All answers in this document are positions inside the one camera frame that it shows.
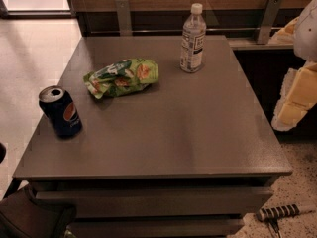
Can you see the upper grey drawer front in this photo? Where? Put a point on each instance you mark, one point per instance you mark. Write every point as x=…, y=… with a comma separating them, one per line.
x=162, y=201

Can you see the blue Pepsi can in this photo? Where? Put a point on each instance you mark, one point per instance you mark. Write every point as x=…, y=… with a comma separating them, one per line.
x=59, y=107

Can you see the grey drawer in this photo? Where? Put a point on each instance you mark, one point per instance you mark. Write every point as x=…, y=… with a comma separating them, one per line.
x=162, y=201
x=182, y=228

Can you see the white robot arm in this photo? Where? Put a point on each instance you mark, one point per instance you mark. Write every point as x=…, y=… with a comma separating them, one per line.
x=305, y=34

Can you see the striped black white tool handle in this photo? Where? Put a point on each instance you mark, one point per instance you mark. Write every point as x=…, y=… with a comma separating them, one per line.
x=273, y=214

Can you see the grey drawer cabinet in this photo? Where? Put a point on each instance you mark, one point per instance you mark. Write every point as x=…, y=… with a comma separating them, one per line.
x=189, y=130

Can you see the dark bag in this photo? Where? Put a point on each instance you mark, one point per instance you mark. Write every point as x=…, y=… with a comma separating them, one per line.
x=23, y=216

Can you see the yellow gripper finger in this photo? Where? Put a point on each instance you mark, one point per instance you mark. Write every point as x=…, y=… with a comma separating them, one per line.
x=285, y=35
x=298, y=95

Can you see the clear plastic water bottle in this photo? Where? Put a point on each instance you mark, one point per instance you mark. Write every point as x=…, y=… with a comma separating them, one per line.
x=193, y=36

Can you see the right metal wall bracket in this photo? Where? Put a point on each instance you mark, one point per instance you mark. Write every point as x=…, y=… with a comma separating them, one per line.
x=269, y=15

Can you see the dark round object at left edge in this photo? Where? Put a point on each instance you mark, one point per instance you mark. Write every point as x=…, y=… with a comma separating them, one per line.
x=2, y=152

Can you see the lower grey drawer front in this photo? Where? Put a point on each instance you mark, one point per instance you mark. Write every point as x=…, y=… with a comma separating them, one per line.
x=182, y=228

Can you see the green chip bag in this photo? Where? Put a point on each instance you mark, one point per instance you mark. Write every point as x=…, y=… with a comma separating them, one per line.
x=122, y=78

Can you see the metal wall bracket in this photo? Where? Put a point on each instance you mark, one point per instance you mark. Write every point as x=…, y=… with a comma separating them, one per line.
x=269, y=15
x=124, y=17

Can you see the left metal wall bracket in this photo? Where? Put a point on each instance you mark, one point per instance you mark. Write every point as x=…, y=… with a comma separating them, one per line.
x=124, y=17

